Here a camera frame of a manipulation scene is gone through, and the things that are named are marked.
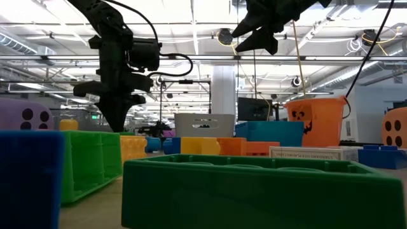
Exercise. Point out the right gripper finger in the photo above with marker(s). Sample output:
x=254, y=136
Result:
x=262, y=39
x=254, y=23

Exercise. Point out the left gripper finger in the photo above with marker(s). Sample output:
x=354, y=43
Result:
x=114, y=111
x=136, y=100

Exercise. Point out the yellow three-stud brick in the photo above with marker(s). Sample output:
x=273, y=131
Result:
x=132, y=148

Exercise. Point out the light blue rounded block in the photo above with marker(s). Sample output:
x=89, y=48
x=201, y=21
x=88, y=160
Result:
x=153, y=144

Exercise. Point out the yellow toy block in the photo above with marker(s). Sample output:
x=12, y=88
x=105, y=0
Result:
x=68, y=124
x=198, y=146

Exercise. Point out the bright green toy block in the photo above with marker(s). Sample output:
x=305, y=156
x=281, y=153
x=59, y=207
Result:
x=86, y=165

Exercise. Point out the orange-red brick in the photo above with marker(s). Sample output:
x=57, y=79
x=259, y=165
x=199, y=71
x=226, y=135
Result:
x=262, y=148

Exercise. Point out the card deck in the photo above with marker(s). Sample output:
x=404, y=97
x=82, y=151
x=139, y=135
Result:
x=313, y=153

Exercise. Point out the orange foam die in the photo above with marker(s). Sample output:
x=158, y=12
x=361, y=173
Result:
x=394, y=116

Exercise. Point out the blue square stud brick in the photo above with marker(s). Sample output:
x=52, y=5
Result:
x=381, y=158

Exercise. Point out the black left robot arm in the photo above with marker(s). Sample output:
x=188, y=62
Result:
x=111, y=28

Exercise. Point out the black background robot arm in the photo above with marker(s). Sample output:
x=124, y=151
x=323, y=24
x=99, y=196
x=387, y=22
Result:
x=155, y=129

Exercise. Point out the green exit sign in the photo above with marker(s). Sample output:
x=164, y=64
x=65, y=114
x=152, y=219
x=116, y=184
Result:
x=94, y=116

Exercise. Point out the long ceiling light bar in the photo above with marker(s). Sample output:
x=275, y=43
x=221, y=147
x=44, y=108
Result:
x=286, y=58

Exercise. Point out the taupe plastic bin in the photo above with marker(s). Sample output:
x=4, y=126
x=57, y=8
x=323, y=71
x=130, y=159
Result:
x=86, y=122

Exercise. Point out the purple background bin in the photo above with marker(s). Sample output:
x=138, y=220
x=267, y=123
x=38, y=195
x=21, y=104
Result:
x=169, y=133

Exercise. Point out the light grey plastic bin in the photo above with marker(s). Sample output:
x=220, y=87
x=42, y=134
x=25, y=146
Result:
x=184, y=127

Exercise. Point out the white building column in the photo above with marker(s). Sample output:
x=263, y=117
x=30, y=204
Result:
x=222, y=92

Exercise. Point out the teal plastic bin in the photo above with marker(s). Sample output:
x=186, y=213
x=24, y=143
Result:
x=270, y=133

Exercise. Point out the purple foam die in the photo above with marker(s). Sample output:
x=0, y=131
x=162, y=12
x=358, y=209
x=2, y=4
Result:
x=12, y=111

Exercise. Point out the orange pumpkin bucket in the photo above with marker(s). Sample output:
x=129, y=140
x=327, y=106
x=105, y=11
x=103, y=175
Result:
x=324, y=124

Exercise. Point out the orange toy block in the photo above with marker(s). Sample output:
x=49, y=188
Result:
x=232, y=146

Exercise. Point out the blue rounded toy block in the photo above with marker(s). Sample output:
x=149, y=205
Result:
x=28, y=178

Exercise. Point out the dark green flat brick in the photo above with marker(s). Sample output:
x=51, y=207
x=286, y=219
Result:
x=254, y=197

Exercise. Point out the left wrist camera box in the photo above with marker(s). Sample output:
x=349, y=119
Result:
x=140, y=83

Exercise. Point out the silver ceiling air duct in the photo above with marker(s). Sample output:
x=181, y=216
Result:
x=337, y=79
x=16, y=44

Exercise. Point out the white wall notice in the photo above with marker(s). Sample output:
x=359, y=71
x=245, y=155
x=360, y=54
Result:
x=348, y=128

